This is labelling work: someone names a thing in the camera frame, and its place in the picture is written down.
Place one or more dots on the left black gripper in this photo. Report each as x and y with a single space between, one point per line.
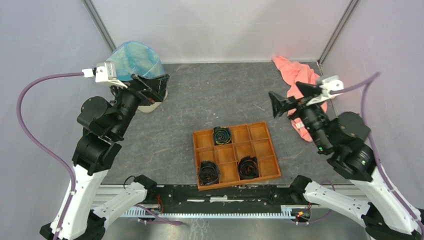
147 87

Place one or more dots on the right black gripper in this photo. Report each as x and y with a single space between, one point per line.
278 103

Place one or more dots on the beige trash bin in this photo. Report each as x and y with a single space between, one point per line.
153 91

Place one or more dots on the blue plastic trash bag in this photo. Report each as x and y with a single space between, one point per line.
133 57

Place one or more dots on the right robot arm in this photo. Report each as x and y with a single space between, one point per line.
385 214

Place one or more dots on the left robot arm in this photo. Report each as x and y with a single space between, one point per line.
92 159

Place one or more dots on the orange compartment tray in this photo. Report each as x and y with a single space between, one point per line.
251 139

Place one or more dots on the black bag roll top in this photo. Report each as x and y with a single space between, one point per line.
222 135

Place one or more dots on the black bag roll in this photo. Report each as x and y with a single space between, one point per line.
208 173
247 168
222 135

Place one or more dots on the black bag roll right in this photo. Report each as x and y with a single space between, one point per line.
247 168

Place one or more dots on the black bag roll left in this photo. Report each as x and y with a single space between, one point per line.
208 173

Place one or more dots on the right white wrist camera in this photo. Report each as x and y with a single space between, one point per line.
328 87

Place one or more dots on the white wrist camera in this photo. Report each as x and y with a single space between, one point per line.
328 87
105 74

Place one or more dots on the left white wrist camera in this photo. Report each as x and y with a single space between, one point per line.
105 74

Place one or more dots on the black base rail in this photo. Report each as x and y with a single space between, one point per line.
242 199

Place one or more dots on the white slotted cable duct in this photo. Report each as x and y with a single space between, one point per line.
285 213

